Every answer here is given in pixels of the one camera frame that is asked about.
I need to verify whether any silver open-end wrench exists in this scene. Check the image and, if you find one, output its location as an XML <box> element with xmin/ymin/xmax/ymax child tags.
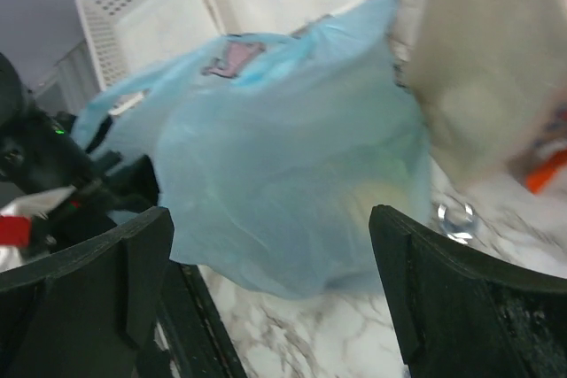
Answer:
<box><xmin>437</xmin><ymin>203</ymin><xmax>479</xmax><ymax>245</ymax></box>

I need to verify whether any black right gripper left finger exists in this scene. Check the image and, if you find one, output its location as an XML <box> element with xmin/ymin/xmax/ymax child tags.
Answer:
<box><xmin>1</xmin><ymin>207</ymin><xmax>174</xmax><ymax>377</ymax></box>

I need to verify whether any blue plastic grocery bag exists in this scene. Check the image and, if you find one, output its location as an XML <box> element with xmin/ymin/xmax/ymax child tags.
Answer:
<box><xmin>72</xmin><ymin>0</ymin><xmax>431</xmax><ymax>299</ymax></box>

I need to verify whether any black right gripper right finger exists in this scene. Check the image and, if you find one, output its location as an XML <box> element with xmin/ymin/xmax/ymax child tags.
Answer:
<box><xmin>369</xmin><ymin>205</ymin><xmax>566</xmax><ymax>378</ymax></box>

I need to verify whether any beige canvas tote bag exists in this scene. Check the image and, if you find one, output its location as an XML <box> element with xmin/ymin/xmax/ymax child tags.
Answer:
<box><xmin>405</xmin><ymin>0</ymin><xmax>566</xmax><ymax>193</ymax></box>

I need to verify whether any white perforated basket front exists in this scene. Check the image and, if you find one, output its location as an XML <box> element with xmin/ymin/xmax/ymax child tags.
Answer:
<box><xmin>75</xmin><ymin>0</ymin><xmax>220</xmax><ymax>89</ymax></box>

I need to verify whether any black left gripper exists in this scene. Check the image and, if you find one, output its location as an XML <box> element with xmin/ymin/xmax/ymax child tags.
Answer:
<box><xmin>1</xmin><ymin>57</ymin><xmax>159</xmax><ymax>258</ymax></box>

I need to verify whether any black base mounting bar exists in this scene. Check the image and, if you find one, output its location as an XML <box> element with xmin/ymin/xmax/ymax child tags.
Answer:
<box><xmin>155</xmin><ymin>262</ymin><xmax>247</xmax><ymax>378</ymax></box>

